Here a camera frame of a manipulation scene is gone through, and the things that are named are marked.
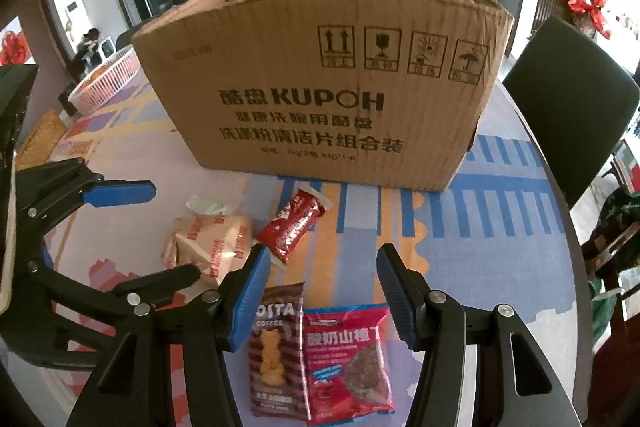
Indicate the pile of oranges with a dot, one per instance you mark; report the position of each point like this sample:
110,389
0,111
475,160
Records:
102,74

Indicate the brown cardboard box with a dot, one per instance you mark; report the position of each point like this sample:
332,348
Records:
320,82

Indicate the dark object on white stand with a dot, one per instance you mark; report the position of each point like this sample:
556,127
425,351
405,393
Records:
92,44

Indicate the pink plastic basket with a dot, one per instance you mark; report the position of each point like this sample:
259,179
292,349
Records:
102,82

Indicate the yellow woven box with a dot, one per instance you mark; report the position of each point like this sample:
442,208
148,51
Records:
42,139

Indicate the brown entrance door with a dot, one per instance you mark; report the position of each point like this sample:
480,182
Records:
47,17

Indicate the white wrapper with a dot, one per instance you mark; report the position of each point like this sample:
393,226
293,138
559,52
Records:
205,205

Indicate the large red snack packet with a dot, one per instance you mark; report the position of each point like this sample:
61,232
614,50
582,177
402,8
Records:
347,362

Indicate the brown wooden chair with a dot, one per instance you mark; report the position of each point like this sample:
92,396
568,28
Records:
607,267

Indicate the small red sachet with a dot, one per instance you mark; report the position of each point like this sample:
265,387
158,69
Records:
295,227

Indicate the beige snack packet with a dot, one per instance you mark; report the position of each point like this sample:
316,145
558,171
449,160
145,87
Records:
210,247

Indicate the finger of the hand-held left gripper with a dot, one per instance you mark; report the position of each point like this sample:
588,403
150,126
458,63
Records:
160,279
120,194

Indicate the red door poster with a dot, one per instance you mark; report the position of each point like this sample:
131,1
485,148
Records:
12,47

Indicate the dark dining chair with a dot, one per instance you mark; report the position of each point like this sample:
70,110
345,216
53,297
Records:
570,107
131,34

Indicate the wall intercom panel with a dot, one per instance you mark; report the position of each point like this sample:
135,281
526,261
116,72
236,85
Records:
72,7

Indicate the brown striped cookie packet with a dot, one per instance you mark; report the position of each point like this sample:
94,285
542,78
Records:
277,357

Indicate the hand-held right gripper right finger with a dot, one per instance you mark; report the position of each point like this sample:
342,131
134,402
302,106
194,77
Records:
397,297

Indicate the red foil balloon bunch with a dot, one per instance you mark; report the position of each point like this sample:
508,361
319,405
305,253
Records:
590,4

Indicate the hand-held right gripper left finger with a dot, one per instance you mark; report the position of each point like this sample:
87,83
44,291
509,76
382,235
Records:
250,297

